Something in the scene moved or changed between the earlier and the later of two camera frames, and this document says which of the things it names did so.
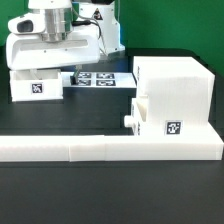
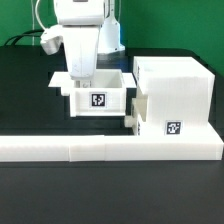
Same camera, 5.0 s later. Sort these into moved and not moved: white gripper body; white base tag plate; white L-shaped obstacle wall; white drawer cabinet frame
Moved: white gripper body
Not moved: white drawer cabinet frame; white L-shaped obstacle wall; white base tag plate
